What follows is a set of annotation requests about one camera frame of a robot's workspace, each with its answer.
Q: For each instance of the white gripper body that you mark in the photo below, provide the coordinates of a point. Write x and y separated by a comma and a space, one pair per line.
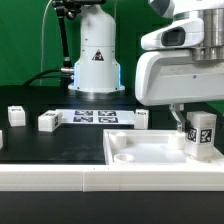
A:
172, 77

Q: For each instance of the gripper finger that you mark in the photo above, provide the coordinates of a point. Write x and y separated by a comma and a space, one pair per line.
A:
176, 110

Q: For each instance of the white square tabletop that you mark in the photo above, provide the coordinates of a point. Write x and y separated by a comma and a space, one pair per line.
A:
150, 147

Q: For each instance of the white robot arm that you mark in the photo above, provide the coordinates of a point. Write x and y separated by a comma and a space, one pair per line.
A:
197, 25

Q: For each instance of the white marker sheet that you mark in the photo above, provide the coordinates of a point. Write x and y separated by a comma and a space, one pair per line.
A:
78, 116

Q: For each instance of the white U-shaped obstacle fence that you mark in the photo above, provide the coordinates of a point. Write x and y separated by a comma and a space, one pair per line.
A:
84, 178

